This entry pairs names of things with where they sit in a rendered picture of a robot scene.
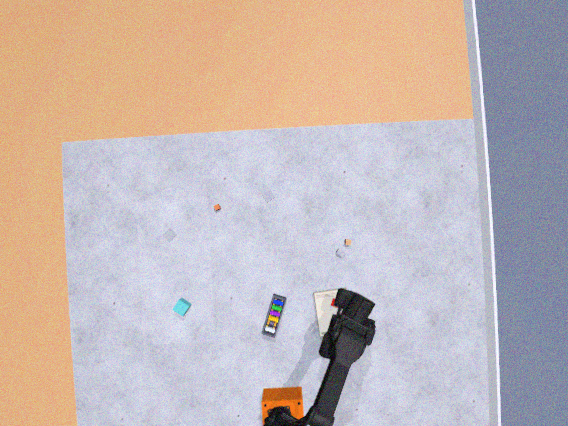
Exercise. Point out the small turquoise block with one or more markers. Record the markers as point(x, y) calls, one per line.
point(182, 306)

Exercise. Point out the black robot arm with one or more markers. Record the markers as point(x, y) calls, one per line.
point(349, 336)

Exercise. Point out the white shallow tray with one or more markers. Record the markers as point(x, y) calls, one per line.
point(323, 301)

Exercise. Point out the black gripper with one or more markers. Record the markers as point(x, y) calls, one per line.
point(343, 298)

